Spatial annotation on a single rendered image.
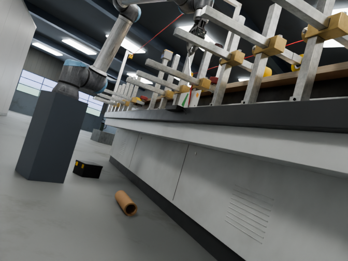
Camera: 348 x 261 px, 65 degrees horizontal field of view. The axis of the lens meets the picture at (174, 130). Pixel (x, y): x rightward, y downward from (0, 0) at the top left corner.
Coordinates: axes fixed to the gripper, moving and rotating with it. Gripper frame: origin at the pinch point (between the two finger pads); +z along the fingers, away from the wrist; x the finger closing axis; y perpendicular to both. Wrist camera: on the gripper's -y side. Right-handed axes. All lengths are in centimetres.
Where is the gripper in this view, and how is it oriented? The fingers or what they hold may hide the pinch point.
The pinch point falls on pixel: (189, 54)
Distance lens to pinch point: 165.9
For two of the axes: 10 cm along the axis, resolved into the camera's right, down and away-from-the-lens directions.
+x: 8.8, 2.8, 3.8
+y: 3.9, 0.4, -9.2
